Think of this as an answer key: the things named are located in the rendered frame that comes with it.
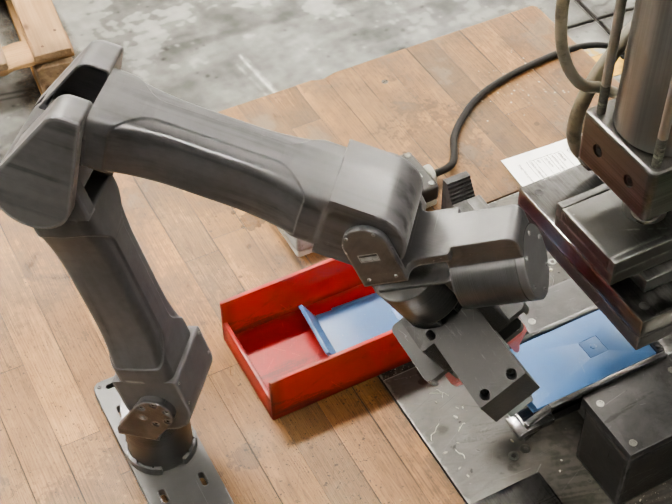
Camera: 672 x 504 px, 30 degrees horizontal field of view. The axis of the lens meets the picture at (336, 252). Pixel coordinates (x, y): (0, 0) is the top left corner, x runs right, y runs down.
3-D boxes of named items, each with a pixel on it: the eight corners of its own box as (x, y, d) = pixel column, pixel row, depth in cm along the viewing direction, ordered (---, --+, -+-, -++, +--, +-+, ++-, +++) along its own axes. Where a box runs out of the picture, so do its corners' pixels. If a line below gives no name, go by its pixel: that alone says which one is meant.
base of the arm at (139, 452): (147, 315, 124) (80, 341, 121) (232, 466, 111) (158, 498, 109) (156, 365, 129) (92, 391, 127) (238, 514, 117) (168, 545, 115)
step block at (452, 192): (438, 237, 141) (442, 179, 135) (461, 228, 142) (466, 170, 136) (469, 274, 138) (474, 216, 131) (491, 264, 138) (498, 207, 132)
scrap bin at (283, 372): (223, 338, 132) (218, 301, 127) (428, 256, 139) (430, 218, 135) (273, 421, 124) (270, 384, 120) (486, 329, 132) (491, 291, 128)
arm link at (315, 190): (436, 153, 92) (42, 18, 92) (413, 239, 86) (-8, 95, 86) (392, 257, 101) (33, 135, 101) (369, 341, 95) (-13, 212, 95)
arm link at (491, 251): (555, 243, 97) (504, 126, 89) (542, 326, 91) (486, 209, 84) (418, 263, 102) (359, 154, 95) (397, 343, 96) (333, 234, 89)
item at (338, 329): (299, 323, 132) (298, 305, 130) (428, 278, 137) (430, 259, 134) (326, 371, 128) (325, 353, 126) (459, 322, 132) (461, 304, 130)
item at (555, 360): (478, 365, 118) (481, 345, 116) (611, 306, 123) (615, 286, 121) (520, 419, 114) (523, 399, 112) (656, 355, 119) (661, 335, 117)
